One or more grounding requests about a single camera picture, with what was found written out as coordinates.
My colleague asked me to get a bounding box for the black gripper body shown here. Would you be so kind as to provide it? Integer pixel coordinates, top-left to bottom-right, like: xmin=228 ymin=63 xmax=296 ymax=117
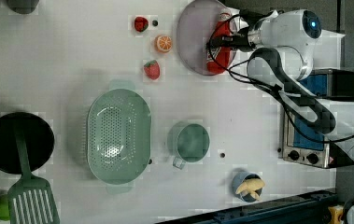
xmin=238 ymin=9 xmax=269 ymax=52

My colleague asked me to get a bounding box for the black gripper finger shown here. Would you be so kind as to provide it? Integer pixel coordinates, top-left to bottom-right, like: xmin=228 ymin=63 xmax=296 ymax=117
xmin=206 ymin=36 xmax=244 ymax=49

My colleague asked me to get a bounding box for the plush strawberry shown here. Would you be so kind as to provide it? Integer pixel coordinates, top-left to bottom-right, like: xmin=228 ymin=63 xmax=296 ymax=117
xmin=144 ymin=60 xmax=161 ymax=80

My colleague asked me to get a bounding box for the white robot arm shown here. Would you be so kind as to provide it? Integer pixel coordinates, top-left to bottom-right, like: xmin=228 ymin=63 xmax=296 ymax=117
xmin=205 ymin=9 xmax=354 ymax=224

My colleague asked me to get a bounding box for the green measuring cup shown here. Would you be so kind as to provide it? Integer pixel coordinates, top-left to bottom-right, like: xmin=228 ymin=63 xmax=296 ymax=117
xmin=166 ymin=121 xmax=210 ymax=170

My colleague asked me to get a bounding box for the plush peeled banana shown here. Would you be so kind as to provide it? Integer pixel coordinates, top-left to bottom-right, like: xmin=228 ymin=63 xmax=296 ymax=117
xmin=235 ymin=178 xmax=265 ymax=200

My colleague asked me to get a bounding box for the blue bowl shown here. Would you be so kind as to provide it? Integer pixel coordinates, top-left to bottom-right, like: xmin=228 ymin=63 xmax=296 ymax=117
xmin=232 ymin=172 xmax=262 ymax=203

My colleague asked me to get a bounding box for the red plush ketchup bottle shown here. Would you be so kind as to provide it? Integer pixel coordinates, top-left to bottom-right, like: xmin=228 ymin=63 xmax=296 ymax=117
xmin=206 ymin=8 xmax=232 ymax=75

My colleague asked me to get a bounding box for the plush orange slice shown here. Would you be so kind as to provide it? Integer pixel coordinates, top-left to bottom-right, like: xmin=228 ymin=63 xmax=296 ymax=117
xmin=154 ymin=35 xmax=173 ymax=53

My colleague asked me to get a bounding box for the dark red plush fruit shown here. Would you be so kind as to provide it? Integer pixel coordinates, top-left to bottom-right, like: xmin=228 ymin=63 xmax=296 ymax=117
xmin=134 ymin=16 xmax=149 ymax=33

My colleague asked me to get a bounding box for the black round pan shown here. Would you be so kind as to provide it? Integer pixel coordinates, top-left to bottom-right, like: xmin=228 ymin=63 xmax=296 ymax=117
xmin=0 ymin=112 xmax=55 ymax=175

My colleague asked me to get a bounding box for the grey cup at edge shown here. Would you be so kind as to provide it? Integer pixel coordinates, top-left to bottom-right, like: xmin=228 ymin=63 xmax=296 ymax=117
xmin=7 ymin=0 xmax=39 ymax=14

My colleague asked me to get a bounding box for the silver black toaster oven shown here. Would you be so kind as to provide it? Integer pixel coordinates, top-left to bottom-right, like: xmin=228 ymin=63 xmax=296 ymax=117
xmin=278 ymin=69 xmax=354 ymax=169

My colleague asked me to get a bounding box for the grey round plate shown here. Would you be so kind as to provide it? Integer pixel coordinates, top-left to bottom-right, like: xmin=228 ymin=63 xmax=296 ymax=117
xmin=176 ymin=0 xmax=234 ymax=76

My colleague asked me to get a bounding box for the green plush pear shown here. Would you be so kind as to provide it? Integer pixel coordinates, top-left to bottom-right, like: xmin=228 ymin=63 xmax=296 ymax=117
xmin=0 ymin=194 xmax=10 ymax=221

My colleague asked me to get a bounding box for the green slotted spatula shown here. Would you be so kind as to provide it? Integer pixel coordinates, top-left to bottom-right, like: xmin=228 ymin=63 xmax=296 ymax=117
xmin=7 ymin=121 xmax=60 ymax=224

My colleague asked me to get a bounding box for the green oval colander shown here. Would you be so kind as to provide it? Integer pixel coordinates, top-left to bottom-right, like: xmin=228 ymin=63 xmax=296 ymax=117
xmin=87 ymin=79 xmax=151 ymax=194

